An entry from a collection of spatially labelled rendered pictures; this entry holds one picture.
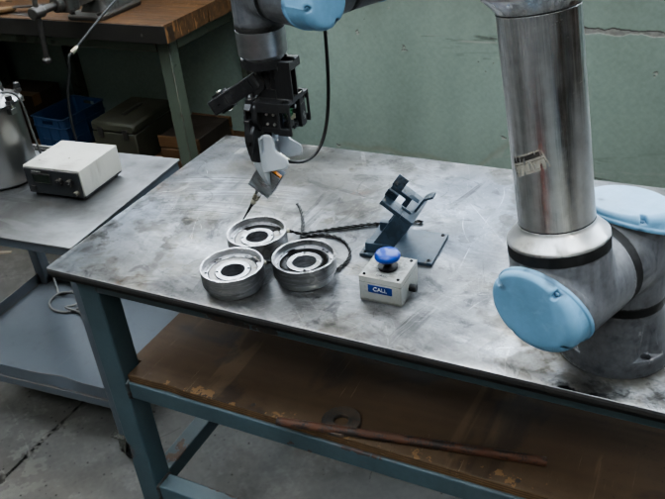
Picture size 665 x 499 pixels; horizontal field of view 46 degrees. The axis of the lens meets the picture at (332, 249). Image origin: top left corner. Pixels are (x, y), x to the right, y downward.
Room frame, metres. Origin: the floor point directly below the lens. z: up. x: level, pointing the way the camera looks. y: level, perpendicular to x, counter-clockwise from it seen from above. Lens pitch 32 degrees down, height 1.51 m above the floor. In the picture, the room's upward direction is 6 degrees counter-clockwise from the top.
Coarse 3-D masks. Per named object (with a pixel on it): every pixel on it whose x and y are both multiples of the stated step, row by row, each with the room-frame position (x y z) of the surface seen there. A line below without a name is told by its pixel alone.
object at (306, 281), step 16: (304, 240) 1.13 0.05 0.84; (320, 240) 1.12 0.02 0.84; (272, 256) 1.09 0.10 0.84; (304, 256) 1.10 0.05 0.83; (320, 256) 1.09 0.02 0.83; (288, 272) 1.03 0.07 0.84; (304, 272) 1.03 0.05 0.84; (320, 272) 1.03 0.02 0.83; (288, 288) 1.04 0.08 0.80; (304, 288) 1.03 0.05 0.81
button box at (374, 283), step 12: (372, 264) 1.02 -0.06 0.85; (396, 264) 1.01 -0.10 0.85; (408, 264) 1.01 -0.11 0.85; (360, 276) 1.00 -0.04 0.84; (372, 276) 0.99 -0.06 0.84; (384, 276) 0.99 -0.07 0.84; (396, 276) 0.98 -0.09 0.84; (408, 276) 0.99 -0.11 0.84; (360, 288) 1.00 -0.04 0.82; (372, 288) 0.99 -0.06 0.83; (384, 288) 0.98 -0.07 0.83; (396, 288) 0.97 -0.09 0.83; (408, 288) 0.99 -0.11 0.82; (372, 300) 0.99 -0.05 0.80; (384, 300) 0.98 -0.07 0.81; (396, 300) 0.97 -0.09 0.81
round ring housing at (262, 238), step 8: (256, 216) 1.23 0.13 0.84; (264, 216) 1.23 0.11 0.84; (240, 224) 1.22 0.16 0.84; (248, 224) 1.22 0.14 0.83; (256, 224) 1.22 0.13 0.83; (264, 224) 1.22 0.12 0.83; (272, 224) 1.21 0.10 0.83; (280, 224) 1.20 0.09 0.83; (232, 232) 1.20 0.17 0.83; (248, 232) 1.20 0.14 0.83; (256, 232) 1.20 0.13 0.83; (264, 232) 1.19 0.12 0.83; (272, 232) 1.19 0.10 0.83; (280, 232) 1.18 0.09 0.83; (232, 240) 1.17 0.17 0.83; (240, 240) 1.17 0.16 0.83; (248, 240) 1.19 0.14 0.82; (256, 240) 1.20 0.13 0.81; (264, 240) 1.16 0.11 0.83; (280, 240) 1.15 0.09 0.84; (256, 248) 1.13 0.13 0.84; (264, 248) 1.13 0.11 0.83; (272, 248) 1.13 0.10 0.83; (264, 256) 1.13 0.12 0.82
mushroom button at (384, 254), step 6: (378, 252) 1.01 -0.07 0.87; (384, 252) 1.01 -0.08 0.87; (390, 252) 1.01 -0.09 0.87; (396, 252) 1.01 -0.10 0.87; (378, 258) 1.00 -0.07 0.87; (384, 258) 1.00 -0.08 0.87; (390, 258) 0.99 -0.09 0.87; (396, 258) 1.00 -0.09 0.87; (384, 264) 1.01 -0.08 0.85; (390, 264) 1.01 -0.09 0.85
